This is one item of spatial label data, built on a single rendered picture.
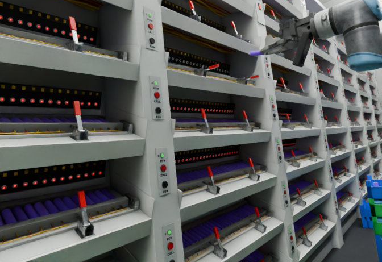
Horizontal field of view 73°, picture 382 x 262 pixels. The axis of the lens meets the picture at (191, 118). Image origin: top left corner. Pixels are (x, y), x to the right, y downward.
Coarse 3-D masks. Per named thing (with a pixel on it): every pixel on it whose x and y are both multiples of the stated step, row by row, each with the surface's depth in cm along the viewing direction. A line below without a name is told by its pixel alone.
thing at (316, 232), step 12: (312, 216) 162; (324, 216) 164; (336, 216) 161; (300, 228) 144; (312, 228) 150; (324, 228) 150; (300, 240) 135; (312, 240) 137; (324, 240) 147; (300, 252) 117; (312, 252) 133
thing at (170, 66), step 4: (168, 64) 83; (172, 64) 84; (168, 68) 83; (172, 68) 82; (176, 68) 85; (180, 68) 87; (184, 68) 88; (188, 68) 89; (192, 68) 91; (188, 72) 90; (192, 72) 89; (208, 72) 97; (208, 76) 98; (212, 76) 97; (216, 76) 101; (220, 76) 103; (224, 76) 105; (228, 76) 107; (228, 80) 107; (232, 80) 109; (248, 84) 119; (252, 84) 119
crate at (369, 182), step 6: (366, 180) 121; (372, 180) 134; (378, 180) 132; (366, 186) 119; (372, 186) 118; (378, 186) 117; (372, 192) 118; (378, 192) 117; (372, 198) 118; (378, 198) 117
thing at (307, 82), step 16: (304, 0) 184; (288, 16) 184; (304, 16) 178; (288, 80) 183; (304, 80) 175; (304, 112) 175; (304, 144) 175; (320, 144) 168; (320, 176) 168; (320, 208) 168; (336, 224) 161; (336, 240) 161
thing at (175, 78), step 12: (168, 72) 76; (180, 72) 80; (168, 84) 77; (180, 84) 81; (192, 84) 84; (204, 84) 89; (216, 84) 93; (228, 84) 98; (240, 84) 104; (264, 84) 119; (252, 96) 113
